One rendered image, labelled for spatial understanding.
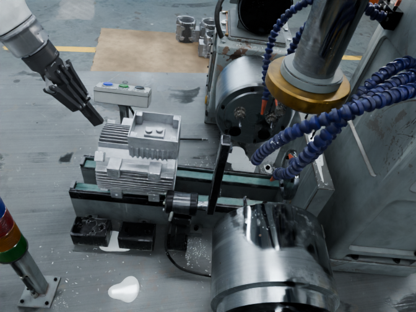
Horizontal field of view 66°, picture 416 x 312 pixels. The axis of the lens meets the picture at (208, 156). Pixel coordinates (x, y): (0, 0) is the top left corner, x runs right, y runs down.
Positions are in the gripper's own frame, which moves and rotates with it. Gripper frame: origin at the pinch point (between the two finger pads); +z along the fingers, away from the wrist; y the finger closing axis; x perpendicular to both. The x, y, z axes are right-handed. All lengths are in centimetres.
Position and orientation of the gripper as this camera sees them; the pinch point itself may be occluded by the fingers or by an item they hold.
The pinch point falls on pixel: (91, 114)
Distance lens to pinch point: 91.6
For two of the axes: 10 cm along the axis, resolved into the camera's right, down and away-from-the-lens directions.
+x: -9.2, 2.5, 3.0
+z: 3.9, 6.4, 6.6
